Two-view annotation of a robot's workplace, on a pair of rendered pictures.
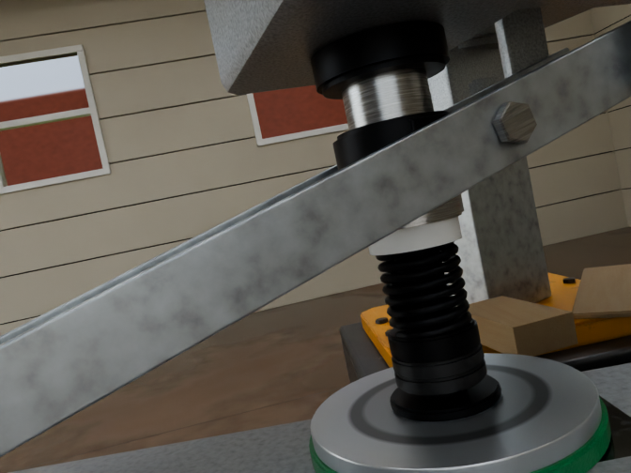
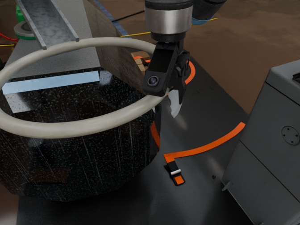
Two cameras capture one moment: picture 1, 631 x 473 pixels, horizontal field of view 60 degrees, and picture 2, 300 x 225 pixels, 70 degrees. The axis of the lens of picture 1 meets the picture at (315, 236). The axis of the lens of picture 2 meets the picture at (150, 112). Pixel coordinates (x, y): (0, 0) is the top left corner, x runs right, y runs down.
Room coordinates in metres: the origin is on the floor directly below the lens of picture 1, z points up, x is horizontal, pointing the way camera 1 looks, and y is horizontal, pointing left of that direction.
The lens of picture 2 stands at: (0.19, 1.07, 1.29)
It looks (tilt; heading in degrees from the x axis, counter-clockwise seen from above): 43 degrees down; 254
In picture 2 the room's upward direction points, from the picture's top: straight up
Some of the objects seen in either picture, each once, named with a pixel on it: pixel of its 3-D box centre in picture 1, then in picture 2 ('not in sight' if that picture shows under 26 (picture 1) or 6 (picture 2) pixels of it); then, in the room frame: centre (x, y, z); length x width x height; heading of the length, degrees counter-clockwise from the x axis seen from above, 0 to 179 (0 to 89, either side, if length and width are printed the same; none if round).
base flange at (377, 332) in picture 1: (487, 313); not in sight; (1.15, -0.32, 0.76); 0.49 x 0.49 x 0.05; 2
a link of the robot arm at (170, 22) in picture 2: not in sight; (167, 18); (0.04, 0.67, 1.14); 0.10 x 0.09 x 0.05; 138
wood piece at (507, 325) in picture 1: (509, 324); not in sight; (0.89, -0.28, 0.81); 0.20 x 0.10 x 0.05; 10
